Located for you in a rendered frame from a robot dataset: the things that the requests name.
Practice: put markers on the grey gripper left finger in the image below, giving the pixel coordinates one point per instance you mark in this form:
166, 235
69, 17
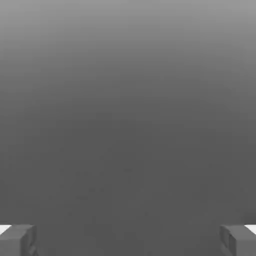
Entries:
16, 240

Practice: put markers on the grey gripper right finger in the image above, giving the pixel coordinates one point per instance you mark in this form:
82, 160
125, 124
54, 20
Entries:
240, 240

